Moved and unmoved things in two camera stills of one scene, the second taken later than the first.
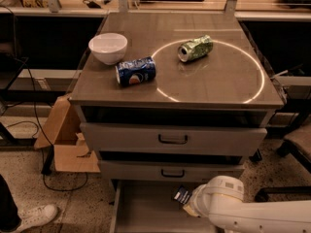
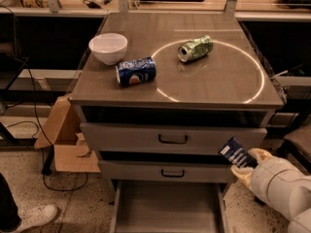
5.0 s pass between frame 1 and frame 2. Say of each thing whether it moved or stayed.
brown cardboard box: stayed
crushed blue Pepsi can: stayed
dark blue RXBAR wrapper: moved
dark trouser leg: stayed
